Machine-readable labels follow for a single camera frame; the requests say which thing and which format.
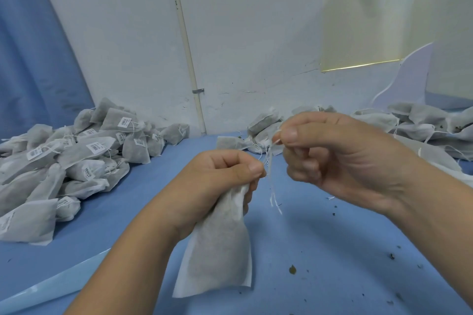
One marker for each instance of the white wall pipe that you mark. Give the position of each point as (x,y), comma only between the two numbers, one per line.
(188,38)

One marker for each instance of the pile of unlabelled herb bags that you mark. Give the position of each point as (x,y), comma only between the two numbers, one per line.
(369,130)

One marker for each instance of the dried herb crumb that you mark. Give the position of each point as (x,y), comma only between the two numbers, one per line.
(293,269)

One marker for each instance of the blue label roll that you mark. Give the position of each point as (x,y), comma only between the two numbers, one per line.
(52,281)

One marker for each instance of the person's left forearm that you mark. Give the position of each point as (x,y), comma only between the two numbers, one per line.
(114,274)

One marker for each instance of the blue curtain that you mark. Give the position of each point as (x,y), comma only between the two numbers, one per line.
(37,38)

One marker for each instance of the white sachet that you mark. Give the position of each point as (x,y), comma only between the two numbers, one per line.
(218,252)

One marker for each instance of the pile of labelled herb bags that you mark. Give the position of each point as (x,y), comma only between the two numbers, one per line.
(74,163)

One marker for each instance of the white curved board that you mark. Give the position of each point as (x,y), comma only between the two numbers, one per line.
(406,78)

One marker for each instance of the large beige panel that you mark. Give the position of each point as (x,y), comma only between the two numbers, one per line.
(452,23)

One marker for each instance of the person's right hand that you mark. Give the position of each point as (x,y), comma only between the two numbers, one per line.
(347,160)

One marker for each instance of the grey pipe clamp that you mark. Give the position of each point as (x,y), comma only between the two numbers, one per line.
(198,91)

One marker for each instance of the person's left hand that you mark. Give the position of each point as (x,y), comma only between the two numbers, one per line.
(207,189)

